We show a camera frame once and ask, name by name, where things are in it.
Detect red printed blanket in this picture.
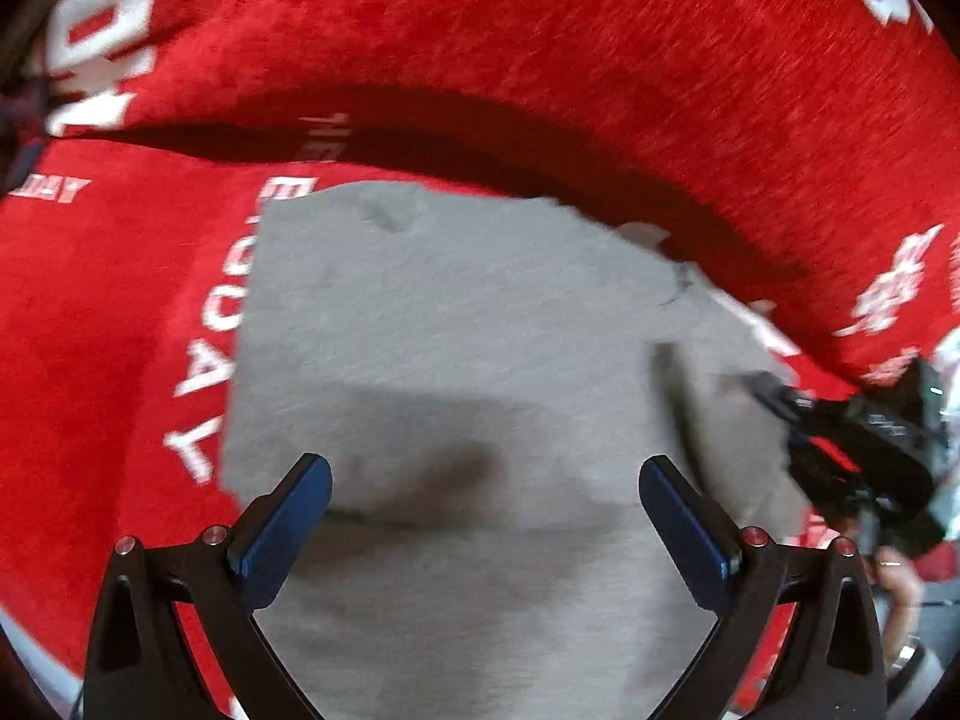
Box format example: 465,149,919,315
0,0,960,720

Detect person's right hand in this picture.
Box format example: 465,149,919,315
865,550,925,662

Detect person's pink clothing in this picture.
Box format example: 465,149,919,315
916,544,960,584

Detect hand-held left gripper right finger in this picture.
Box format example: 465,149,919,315
637,454,890,720

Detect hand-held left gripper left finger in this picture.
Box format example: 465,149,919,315
82,454,335,720

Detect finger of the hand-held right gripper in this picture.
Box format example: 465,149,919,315
748,370,817,422

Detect small grey cloth garment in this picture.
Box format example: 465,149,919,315
221,180,815,720

